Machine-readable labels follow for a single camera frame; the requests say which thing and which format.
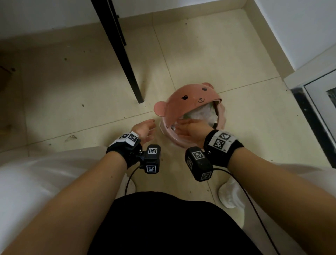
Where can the person's left hand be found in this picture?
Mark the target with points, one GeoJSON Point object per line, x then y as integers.
{"type": "Point", "coordinates": [143, 129]}

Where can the person's right hand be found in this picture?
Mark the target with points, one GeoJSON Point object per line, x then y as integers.
{"type": "Point", "coordinates": [195, 130]}

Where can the person's right thumb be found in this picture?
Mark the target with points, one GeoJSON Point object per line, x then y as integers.
{"type": "Point", "coordinates": [188, 121]}

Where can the person's left fingers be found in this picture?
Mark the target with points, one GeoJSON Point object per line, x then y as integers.
{"type": "Point", "coordinates": [150, 125]}

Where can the person's left forearm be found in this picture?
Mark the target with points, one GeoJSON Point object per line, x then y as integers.
{"type": "Point", "coordinates": [68, 207]}

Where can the person's right forearm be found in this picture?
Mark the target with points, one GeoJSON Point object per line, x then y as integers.
{"type": "Point", "coordinates": [278, 181]}

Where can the white plastic trash bag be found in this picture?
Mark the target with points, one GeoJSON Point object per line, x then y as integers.
{"type": "Point", "coordinates": [203, 113]}

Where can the pink bear face bin lid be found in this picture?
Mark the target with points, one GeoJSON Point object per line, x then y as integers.
{"type": "Point", "coordinates": [183, 101]}

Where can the black wristband with marker tags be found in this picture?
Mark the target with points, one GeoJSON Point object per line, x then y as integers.
{"type": "Point", "coordinates": [126, 147]}
{"type": "Point", "coordinates": [221, 148]}

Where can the pink trash bin body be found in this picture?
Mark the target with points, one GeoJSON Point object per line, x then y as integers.
{"type": "Point", "coordinates": [221, 115]}

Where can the black table leg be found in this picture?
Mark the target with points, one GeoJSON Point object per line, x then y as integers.
{"type": "Point", "coordinates": [123, 52]}

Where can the small debris scrap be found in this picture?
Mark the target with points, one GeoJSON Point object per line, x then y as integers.
{"type": "Point", "coordinates": [70, 137]}

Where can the white sock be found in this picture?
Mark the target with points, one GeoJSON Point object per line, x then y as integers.
{"type": "Point", "coordinates": [231, 194]}

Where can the black shirt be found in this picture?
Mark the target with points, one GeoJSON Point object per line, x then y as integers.
{"type": "Point", "coordinates": [168, 226]}

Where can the black table crossbar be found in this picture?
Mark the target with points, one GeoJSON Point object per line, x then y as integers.
{"type": "Point", "coordinates": [118, 23]}

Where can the black door track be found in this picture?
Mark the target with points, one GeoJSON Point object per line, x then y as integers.
{"type": "Point", "coordinates": [312, 123]}

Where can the white trousers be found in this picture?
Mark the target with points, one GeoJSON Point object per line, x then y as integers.
{"type": "Point", "coordinates": [31, 181]}

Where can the white framed glass door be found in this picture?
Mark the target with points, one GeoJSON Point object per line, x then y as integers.
{"type": "Point", "coordinates": [324, 105]}

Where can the black wrist camera with markers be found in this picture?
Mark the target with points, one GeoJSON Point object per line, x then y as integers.
{"type": "Point", "coordinates": [152, 159]}
{"type": "Point", "coordinates": [199, 164]}

